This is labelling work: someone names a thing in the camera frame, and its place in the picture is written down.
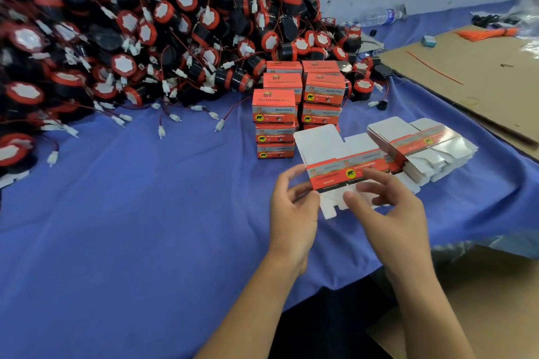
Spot person's left hand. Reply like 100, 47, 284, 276
268, 163, 323, 278

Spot person's right hand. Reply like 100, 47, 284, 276
342, 168, 436, 290

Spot stack of paper boxes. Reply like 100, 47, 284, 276
366, 116, 479, 186

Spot pile of black red buzzers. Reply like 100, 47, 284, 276
0, 0, 392, 189

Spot person's left forearm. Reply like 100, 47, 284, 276
198, 257, 304, 359

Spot brown cardboard sheet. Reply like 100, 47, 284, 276
376, 25, 539, 147
497, 129, 539, 162

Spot blue cloth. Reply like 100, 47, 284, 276
0, 1, 539, 359

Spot clear plastic bottle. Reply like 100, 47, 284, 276
358, 4, 409, 28

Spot small orange object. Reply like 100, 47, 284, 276
455, 26, 520, 43

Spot clear plastic bag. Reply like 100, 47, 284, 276
505, 0, 539, 38

